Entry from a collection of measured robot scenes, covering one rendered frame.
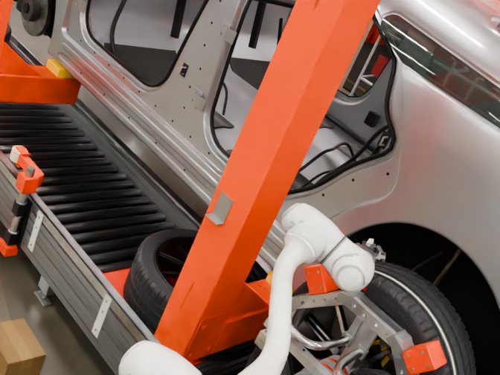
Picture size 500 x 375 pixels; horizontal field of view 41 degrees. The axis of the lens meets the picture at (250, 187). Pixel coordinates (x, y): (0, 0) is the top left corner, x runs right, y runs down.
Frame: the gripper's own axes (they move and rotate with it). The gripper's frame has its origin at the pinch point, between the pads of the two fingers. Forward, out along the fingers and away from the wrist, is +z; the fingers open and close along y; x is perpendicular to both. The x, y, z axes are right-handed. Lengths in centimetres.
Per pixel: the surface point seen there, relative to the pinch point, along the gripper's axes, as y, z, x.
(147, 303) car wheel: -92, 34, -46
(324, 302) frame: -11.6, -7.6, -18.6
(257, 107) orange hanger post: -36, -14, 41
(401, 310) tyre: 12.4, -9.6, -16.5
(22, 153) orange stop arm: -176, 64, 7
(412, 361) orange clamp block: 17.6, -21.2, -27.0
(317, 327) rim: -15.3, 5.7, -31.9
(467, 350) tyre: 33.0, 1.2, -29.1
